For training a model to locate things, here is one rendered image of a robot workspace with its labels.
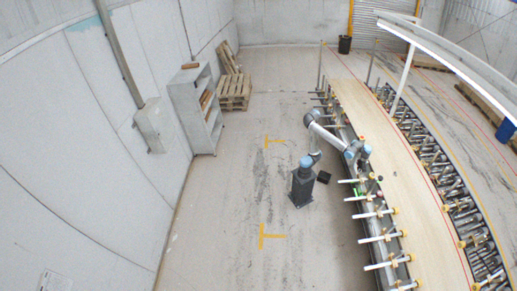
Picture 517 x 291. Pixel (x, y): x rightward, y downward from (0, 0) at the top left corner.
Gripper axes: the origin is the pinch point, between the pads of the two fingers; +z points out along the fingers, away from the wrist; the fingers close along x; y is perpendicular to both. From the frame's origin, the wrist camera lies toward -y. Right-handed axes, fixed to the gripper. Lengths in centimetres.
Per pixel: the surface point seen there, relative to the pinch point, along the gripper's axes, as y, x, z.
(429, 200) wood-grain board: -44, -82, 8
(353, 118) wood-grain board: 105, -33, 9
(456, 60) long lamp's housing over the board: -20, -36, -139
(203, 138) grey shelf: 128, 211, 53
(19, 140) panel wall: -69, 255, -135
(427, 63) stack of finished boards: 544, -577, 69
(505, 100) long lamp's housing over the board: -66, -36, -138
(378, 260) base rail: -90, -6, 28
